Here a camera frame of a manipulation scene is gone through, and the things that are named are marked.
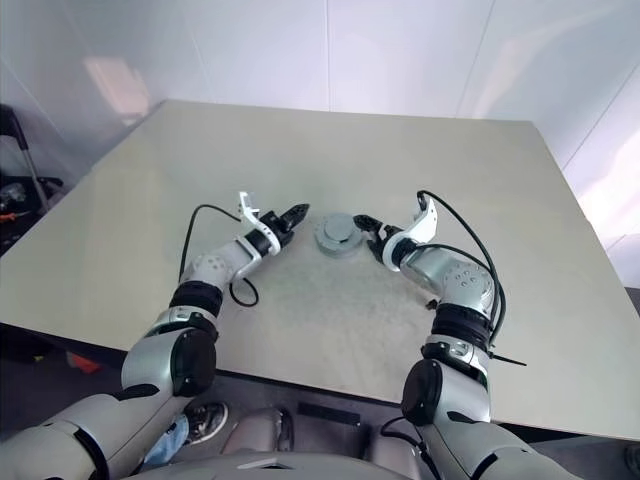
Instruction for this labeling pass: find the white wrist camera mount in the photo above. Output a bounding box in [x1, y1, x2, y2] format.
[233, 191, 282, 281]
[382, 192, 440, 274]

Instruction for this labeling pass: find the beige rounded shape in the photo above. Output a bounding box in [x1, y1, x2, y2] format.
[222, 407, 296, 456]

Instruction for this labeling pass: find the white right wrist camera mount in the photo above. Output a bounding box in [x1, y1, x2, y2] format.
[382, 192, 440, 274]

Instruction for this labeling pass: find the black zip tie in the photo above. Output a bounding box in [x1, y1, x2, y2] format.
[487, 349, 528, 368]

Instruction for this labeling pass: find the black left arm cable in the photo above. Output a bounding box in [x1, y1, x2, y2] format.
[178, 202, 260, 308]

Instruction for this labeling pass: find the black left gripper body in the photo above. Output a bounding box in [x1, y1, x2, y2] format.
[259, 209, 297, 247]

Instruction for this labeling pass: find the black torso cable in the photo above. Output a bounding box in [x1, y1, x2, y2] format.
[382, 417, 442, 480]

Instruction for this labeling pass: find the blue jeans leg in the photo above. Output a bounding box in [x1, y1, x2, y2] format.
[143, 413, 191, 469]

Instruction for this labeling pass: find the black flat bar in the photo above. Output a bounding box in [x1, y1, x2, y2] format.
[298, 401, 362, 428]

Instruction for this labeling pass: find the grey robot torso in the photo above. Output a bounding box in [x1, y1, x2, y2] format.
[119, 448, 436, 480]

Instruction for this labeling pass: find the black equipment at left edge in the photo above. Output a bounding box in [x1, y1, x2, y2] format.
[0, 103, 52, 212]

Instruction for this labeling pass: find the orange object under table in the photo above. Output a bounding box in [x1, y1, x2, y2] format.
[64, 349, 104, 374]

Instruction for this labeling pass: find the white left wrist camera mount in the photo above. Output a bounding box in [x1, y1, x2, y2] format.
[233, 191, 282, 281]

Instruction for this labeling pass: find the grey sneaker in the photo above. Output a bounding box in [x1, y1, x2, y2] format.
[182, 401, 230, 446]

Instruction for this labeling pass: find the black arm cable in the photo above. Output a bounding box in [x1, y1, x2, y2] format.
[178, 202, 260, 308]
[416, 188, 506, 347]

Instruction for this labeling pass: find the black side table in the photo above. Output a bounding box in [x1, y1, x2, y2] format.
[0, 174, 66, 257]

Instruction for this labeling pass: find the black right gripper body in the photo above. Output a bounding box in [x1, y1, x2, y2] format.
[368, 222, 404, 267]

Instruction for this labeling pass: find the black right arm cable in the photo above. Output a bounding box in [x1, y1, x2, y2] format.
[416, 188, 506, 347]

